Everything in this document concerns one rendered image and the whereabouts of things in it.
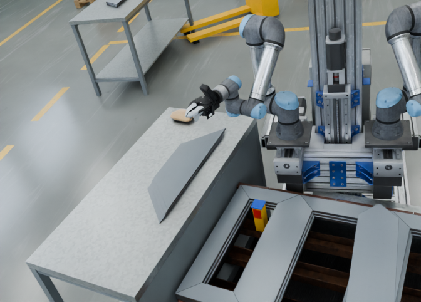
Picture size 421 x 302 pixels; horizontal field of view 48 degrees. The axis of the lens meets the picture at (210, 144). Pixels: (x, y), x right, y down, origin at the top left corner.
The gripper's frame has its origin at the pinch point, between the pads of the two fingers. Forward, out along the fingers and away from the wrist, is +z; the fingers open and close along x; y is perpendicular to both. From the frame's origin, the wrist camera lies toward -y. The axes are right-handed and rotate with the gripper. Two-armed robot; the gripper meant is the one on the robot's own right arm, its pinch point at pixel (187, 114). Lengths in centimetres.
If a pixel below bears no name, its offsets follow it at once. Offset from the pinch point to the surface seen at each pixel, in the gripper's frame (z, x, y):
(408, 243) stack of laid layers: -30, -96, 49
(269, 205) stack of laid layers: -20, -30, 59
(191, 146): -17.8, 19.3, 41.4
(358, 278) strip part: -1, -87, 49
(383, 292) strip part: 1, -98, 47
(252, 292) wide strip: 29, -54, 53
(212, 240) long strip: 15, -21, 58
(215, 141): -28, 11, 40
